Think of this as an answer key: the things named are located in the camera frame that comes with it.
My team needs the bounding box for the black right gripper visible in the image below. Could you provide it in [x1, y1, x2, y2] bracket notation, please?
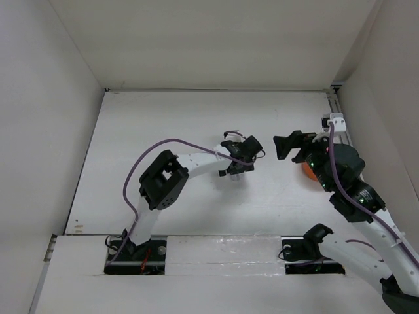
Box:
[274, 130, 337, 192]

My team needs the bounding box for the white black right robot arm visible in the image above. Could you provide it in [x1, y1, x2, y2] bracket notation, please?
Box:
[273, 131, 418, 313]

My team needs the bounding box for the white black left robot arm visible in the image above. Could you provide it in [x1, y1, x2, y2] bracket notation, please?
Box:
[123, 131, 265, 260]

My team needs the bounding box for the orange round stationery container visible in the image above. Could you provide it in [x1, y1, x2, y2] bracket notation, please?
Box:
[302, 163, 318, 181]

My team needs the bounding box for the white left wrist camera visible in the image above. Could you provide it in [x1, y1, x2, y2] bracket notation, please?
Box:
[223, 130, 246, 139]

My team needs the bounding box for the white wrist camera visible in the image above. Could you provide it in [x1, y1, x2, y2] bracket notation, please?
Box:
[223, 130, 246, 139]
[321, 113, 346, 133]

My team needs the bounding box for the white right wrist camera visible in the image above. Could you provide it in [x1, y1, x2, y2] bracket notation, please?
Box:
[321, 113, 346, 133]

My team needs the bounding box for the aluminium frame rail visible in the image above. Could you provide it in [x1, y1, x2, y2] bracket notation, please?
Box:
[327, 85, 353, 146]

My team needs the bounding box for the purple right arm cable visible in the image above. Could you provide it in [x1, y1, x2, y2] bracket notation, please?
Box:
[294, 122, 419, 266]

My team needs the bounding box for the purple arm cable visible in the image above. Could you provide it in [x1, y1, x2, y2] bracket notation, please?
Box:
[294, 122, 419, 266]
[106, 132, 259, 268]

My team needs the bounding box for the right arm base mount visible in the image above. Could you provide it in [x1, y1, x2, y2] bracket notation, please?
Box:
[278, 224, 346, 275]

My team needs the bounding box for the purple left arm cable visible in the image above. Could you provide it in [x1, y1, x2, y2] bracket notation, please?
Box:
[106, 132, 259, 268]

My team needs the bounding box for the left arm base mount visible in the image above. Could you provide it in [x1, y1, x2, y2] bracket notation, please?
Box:
[104, 237, 167, 275]

